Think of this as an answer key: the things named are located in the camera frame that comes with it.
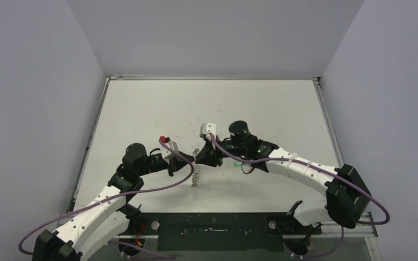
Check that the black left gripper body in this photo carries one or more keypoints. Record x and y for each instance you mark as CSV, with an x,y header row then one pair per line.
x,y
154,165

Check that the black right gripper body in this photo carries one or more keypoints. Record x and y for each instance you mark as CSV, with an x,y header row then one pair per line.
x,y
211,157

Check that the metal disc with keyrings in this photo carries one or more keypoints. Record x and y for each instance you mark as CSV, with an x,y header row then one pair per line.
x,y
196,173

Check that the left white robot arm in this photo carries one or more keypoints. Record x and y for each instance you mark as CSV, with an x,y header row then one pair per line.
x,y
110,212

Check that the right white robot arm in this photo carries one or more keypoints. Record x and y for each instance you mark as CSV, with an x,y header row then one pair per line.
x,y
346,196

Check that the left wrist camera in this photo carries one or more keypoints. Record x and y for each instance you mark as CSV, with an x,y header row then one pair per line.
x,y
169,149

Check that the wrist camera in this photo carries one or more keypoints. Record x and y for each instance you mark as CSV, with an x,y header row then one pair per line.
x,y
207,130
169,149

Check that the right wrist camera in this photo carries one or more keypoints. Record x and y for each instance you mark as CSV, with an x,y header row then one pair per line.
x,y
207,130

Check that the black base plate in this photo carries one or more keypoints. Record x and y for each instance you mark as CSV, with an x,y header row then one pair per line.
x,y
231,242

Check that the aluminium frame rail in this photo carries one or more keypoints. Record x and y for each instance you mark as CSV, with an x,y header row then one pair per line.
x,y
349,228

